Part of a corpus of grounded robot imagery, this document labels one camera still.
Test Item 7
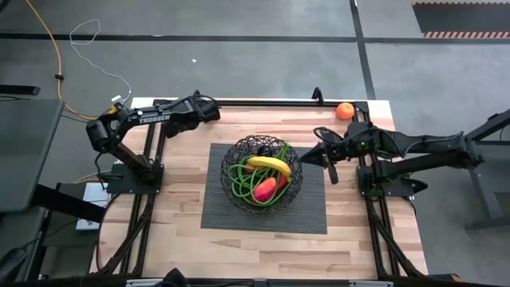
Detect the orange fruit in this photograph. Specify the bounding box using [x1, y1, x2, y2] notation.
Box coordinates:
[335, 101, 355, 121]

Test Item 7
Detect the black wire basket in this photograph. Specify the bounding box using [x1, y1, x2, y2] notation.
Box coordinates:
[220, 134, 304, 214]

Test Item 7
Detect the green long bean bundle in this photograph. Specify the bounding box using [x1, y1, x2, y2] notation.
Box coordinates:
[227, 142, 294, 207]

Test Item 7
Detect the yellow banana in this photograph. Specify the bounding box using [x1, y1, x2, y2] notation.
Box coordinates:
[246, 155, 293, 179]

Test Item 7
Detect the black camera rig stand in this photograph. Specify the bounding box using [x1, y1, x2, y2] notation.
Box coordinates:
[464, 107, 510, 235]

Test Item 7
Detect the black flat bar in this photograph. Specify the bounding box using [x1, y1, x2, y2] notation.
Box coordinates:
[0, 84, 41, 96]

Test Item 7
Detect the grey woven placemat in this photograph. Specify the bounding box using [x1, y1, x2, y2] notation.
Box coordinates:
[200, 143, 328, 235]

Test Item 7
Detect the white box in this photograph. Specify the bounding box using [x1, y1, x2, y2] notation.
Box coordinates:
[75, 182, 112, 232]

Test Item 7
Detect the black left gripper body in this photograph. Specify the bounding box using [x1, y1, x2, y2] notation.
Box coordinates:
[163, 119, 200, 140]

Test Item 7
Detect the yellow cable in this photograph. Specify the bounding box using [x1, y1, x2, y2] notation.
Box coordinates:
[24, 0, 120, 121]

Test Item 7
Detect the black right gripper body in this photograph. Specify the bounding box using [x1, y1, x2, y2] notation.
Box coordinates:
[324, 136, 352, 186]

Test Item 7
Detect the black aluminium table frame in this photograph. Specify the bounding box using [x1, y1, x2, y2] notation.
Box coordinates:
[89, 86, 430, 280]

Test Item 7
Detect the person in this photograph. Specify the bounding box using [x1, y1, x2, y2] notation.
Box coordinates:
[162, 267, 189, 287]

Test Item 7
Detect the red yellow mango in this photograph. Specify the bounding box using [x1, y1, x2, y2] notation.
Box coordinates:
[253, 177, 278, 203]

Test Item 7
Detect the black hazard striped floor mat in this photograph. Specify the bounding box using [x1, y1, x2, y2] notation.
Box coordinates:
[412, 2, 510, 40]

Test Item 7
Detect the silver bracket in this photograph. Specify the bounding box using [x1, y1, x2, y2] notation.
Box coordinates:
[125, 278, 167, 287]
[349, 280, 394, 287]

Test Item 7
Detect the white cable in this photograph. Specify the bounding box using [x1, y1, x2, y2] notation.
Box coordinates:
[69, 18, 133, 104]

